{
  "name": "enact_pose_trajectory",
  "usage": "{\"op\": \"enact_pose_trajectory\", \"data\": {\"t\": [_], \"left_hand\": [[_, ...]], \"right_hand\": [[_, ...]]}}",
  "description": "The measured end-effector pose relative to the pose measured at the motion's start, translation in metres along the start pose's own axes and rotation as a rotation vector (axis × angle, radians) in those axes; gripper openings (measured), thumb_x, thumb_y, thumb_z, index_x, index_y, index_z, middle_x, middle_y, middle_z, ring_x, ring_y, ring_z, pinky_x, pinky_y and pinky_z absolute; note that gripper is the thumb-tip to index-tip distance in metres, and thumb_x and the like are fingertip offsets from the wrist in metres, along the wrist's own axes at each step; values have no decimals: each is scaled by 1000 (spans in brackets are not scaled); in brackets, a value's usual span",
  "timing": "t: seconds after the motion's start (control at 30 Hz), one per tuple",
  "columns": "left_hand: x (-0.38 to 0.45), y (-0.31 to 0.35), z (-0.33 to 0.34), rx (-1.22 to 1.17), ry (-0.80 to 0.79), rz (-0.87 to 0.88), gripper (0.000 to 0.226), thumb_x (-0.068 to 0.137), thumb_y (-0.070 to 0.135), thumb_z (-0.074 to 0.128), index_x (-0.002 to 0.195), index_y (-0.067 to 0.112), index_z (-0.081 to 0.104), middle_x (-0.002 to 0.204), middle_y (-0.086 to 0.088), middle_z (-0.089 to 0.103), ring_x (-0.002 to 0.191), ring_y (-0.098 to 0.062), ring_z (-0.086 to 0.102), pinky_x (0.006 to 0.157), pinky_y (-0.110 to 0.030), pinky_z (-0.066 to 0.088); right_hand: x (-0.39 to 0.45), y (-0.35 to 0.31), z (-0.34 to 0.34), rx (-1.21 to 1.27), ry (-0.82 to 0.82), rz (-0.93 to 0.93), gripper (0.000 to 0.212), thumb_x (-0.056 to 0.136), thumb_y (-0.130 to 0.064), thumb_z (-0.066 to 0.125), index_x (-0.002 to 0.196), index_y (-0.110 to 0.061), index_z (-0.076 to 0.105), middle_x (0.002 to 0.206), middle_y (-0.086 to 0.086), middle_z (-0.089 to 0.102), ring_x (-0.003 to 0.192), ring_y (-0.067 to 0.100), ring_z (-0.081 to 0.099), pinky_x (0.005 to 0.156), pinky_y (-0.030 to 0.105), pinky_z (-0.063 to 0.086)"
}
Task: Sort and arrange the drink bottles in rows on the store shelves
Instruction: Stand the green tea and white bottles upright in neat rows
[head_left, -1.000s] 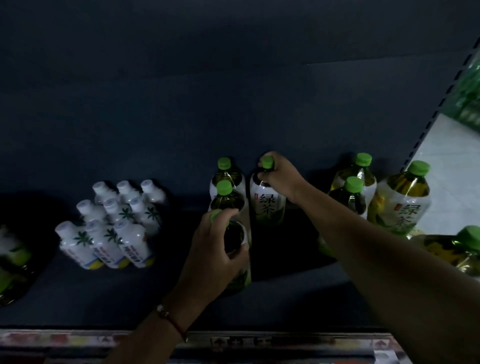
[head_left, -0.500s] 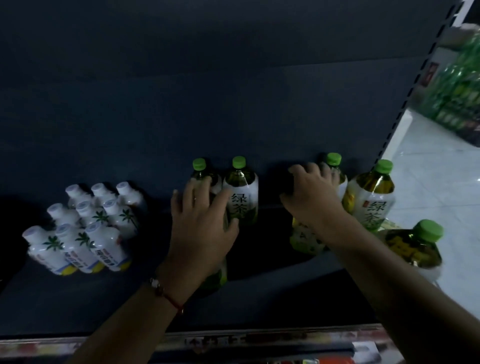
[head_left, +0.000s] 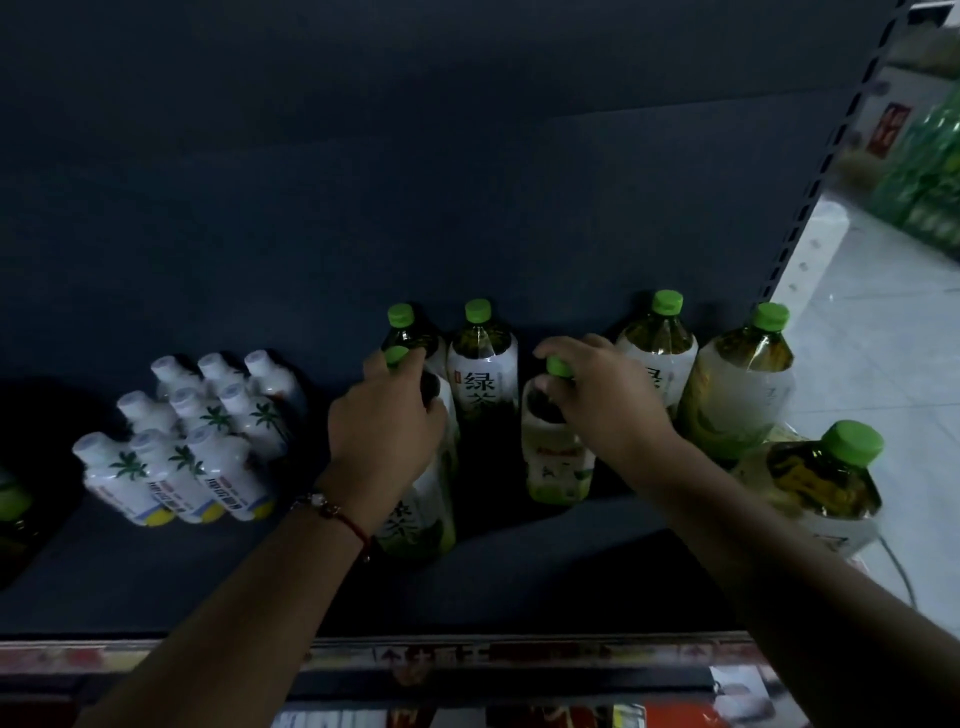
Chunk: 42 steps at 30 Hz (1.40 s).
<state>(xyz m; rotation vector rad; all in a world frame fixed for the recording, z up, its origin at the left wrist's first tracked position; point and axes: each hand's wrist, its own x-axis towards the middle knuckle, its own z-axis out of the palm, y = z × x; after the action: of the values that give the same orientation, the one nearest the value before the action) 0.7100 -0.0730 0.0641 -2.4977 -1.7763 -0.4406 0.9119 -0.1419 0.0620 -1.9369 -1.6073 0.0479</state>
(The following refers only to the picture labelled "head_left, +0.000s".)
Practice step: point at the person's left hand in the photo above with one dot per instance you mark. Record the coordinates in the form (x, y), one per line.
(382, 442)

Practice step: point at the yellow trimmed card pack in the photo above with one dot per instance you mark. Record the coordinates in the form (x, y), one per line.
(626, 716)

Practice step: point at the dark grey metal shelf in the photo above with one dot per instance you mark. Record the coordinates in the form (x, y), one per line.
(525, 570)

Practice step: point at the white perforated end panel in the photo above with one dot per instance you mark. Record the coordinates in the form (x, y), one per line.
(814, 255)

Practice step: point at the white bottle yellow base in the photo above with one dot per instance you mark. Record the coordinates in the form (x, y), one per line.
(216, 367)
(166, 371)
(268, 375)
(169, 476)

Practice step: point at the person's right hand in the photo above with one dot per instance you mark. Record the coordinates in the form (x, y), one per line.
(615, 412)

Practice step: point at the red shelf price strip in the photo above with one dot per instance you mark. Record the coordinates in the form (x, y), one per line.
(525, 651)

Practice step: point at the small green-capped tea bottle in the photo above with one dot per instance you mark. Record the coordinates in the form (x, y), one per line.
(11, 502)

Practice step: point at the person's left forearm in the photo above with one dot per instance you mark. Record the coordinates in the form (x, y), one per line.
(240, 622)

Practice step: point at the shrink-wrapped bottle packs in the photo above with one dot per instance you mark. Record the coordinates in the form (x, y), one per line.
(922, 172)

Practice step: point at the person's right forearm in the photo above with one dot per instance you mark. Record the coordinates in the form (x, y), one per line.
(787, 585)

